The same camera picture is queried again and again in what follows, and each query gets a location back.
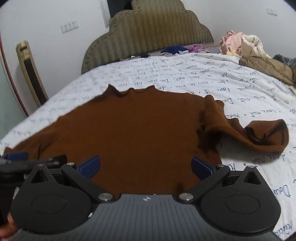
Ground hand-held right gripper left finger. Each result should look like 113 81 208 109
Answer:
25 156 115 204

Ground person's left hand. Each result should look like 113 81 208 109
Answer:
0 212 18 240

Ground dark grey cloth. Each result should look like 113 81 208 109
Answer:
274 54 296 68

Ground white wall fixture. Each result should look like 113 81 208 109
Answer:
100 0 112 26

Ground purple cloth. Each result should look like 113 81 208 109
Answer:
185 44 207 53

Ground golden tower fan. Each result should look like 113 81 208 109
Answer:
16 41 49 107

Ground red-brown door frame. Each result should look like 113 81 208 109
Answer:
0 39 30 117

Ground frosted glass door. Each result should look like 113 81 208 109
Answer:
0 58 26 142

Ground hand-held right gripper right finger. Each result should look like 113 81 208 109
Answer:
177 156 266 204

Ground olive padded headboard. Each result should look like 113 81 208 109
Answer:
81 0 214 75

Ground cream padded jacket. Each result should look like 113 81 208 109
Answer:
240 35 271 58

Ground khaki jacket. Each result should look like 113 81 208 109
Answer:
239 54 296 87

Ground brown knit sweater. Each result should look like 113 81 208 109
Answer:
3 84 289 200

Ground blue cloth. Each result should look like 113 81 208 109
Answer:
161 46 188 55

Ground white printed quilt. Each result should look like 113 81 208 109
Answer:
0 52 296 241

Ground pink clothes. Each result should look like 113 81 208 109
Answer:
218 30 246 55

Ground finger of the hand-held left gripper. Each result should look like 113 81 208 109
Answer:
0 155 67 173
0 151 29 163

